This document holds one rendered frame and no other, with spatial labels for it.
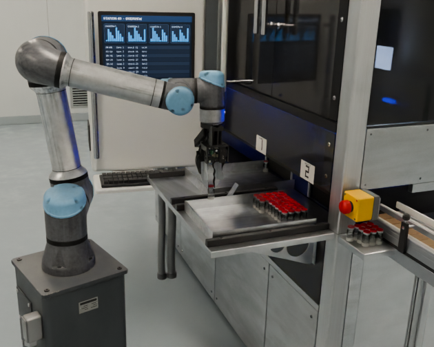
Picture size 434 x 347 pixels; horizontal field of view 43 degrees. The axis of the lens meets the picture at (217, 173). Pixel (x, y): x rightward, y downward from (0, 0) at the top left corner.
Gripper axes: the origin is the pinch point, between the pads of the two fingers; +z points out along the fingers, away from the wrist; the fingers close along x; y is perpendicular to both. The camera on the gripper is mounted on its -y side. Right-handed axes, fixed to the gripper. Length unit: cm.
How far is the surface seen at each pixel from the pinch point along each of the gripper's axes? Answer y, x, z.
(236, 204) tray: -6.4, 11.4, 10.5
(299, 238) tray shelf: 23.5, 19.8, 12.1
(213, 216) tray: 1.5, 0.4, 10.7
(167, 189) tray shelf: -27.0, -7.4, 9.7
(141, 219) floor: -207, 16, 91
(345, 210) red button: 32.4, 29.1, 1.3
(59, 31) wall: -529, -11, -30
